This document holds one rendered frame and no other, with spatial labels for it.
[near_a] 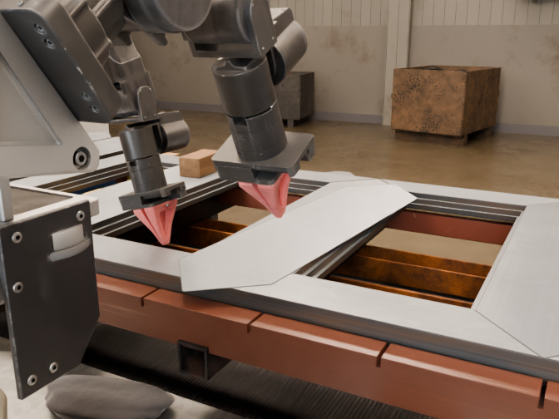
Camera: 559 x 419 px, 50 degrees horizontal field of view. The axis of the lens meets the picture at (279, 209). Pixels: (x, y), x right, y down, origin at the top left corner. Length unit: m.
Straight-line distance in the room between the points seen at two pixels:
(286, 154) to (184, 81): 9.44
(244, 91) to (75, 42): 0.26
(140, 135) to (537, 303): 0.65
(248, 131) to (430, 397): 0.37
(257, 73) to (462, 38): 7.62
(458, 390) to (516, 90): 7.45
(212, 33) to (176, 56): 9.54
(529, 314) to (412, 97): 6.30
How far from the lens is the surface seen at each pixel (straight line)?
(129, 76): 1.01
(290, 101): 8.06
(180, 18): 0.47
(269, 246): 1.02
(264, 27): 0.59
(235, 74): 0.60
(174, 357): 1.31
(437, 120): 6.97
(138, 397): 0.91
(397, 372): 0.75
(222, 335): 0.85
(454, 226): 1.40
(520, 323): 0.82
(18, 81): 0.39
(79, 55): 0.38
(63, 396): 0.94
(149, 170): 1.03
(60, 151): 0.41
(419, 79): 7.03
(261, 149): 0.64
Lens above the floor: 1.20
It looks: 16 degrees down
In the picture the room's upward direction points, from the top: straight up
